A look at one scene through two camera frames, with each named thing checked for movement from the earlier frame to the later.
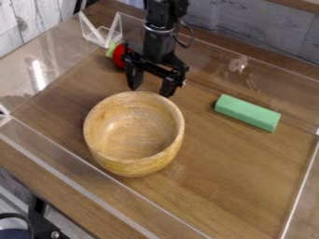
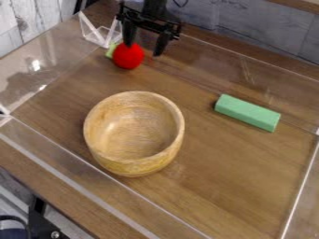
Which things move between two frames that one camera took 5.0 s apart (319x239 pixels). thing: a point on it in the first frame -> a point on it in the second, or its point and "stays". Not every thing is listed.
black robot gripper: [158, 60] -> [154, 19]
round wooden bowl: [134, 131] stays
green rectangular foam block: [247, 112] stays
